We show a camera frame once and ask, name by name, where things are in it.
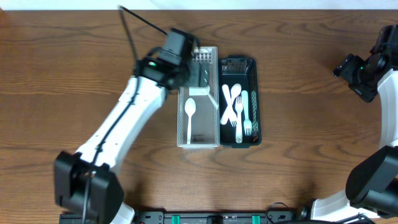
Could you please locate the black plastic mesh basket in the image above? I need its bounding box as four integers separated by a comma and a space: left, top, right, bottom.
218, 55, 262, 148

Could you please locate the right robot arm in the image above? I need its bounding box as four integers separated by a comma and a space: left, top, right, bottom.
297, 50, 397, 222

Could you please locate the clear plastic mesh basket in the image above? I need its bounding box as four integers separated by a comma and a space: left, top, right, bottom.
177, 47, 220, 149

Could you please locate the pink-white plastic spoon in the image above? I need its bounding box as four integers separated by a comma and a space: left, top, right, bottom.
220, 83, 241, 127

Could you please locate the white plastic spoon bottom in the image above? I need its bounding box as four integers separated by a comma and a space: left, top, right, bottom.
184, 98, 196, 144

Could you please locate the cream plastic fork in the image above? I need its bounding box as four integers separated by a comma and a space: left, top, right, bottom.
235, 96, 243, 143

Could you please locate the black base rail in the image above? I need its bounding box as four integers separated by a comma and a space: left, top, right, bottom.
131, 209, 320, 224

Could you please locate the left black cable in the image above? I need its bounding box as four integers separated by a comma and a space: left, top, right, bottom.
81, 4, 169, 224

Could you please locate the mint green plastic fork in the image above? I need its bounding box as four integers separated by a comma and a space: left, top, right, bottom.
241, 90, 252, 136

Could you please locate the white plastic spoon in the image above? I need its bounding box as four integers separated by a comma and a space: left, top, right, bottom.
184, 98, 196, 144
205, 86, 219, 110

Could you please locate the pink-white plastic fork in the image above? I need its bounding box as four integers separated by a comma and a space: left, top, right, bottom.
220, 84, 237, 127

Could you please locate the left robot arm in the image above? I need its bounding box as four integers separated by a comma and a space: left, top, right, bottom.
54, 57, 218, 223

